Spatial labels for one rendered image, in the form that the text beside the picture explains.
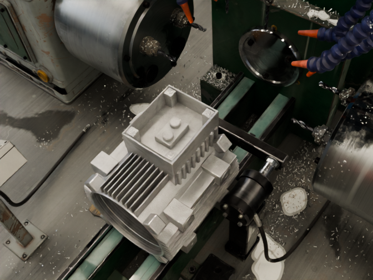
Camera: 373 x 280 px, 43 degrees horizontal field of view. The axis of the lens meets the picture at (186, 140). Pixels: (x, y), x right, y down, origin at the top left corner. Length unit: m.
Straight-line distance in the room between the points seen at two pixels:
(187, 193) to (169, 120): 0.12
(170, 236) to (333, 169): 0.28
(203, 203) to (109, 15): 0.40
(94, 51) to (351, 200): 0.56
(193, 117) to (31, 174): 0.51
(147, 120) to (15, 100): 0.61
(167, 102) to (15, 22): 0.48
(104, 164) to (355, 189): 0.40
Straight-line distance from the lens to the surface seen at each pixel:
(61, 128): 1.22
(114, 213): 0.88
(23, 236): 1.05
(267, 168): 0.83
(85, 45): 1.00
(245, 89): 1.08
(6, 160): 0.87
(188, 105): 0.79
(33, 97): 1.31
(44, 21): 1.09
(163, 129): 0.76
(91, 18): 0.97
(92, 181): 0.77
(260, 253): 1.00
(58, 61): 1.16
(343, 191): 0.80
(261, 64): 1.03
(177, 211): 0.74
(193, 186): 0.77
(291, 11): 0.92
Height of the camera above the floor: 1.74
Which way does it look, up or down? 55 degrees down
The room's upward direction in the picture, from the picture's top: 6 degrees counter-clockwise
